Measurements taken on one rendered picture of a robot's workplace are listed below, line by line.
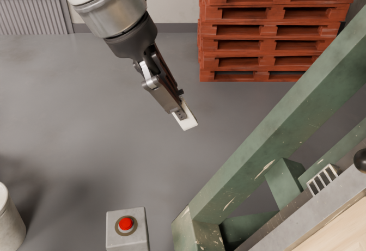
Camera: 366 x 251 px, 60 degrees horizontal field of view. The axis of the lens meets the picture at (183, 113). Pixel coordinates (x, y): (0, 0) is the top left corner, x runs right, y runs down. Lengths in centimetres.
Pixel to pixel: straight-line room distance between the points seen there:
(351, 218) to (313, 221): 7
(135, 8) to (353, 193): 49
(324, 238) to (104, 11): 57
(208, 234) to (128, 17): 77
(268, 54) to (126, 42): 270
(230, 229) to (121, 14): 90
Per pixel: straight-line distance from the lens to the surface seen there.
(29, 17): 433
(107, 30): 44
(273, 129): 82
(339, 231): 71
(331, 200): 69
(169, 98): 50
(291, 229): 75
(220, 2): 278
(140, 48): 46
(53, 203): 233
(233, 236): 116
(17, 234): 216
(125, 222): 101
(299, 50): 319
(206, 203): 98
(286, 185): 87
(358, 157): 53
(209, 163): 238
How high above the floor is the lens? 180
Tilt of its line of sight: 41 degrees down
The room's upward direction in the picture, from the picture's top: straight up
